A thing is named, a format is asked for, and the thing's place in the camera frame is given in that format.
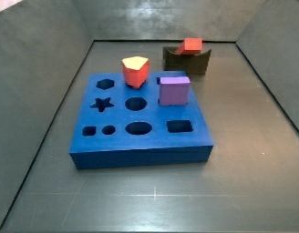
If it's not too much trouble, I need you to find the red rectangular block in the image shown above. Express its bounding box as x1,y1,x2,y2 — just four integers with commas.
176,38,202,56

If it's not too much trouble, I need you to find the blue shape sorter board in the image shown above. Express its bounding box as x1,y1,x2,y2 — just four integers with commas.
70,71,214,169

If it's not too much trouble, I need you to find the black curved fixture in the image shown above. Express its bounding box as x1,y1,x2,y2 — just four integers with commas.
164,46,212,76

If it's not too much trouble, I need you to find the purple rectangular block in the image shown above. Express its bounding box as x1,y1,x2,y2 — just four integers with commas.
158,76,192,106

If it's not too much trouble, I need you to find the red pentagon block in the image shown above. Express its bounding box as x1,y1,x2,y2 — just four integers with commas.
122,56,150,89

